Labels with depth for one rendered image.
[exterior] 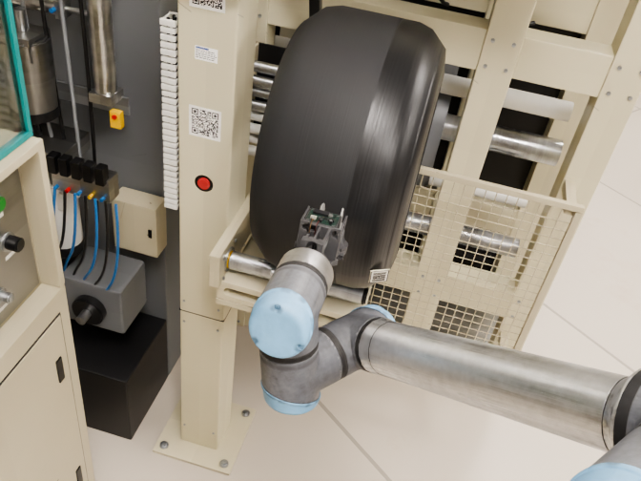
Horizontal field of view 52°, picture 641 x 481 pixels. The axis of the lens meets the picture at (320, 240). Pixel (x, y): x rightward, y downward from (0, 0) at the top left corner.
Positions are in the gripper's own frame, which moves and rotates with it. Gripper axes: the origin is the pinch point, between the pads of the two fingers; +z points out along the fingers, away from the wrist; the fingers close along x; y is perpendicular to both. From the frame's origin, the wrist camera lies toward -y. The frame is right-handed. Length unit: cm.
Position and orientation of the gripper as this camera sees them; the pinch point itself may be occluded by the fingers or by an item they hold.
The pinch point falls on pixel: (332, 222)
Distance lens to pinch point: 125.0
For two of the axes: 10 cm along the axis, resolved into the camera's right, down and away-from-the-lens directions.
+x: -9.6, -2.6, 1.2
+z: 2.3, -4.9, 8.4
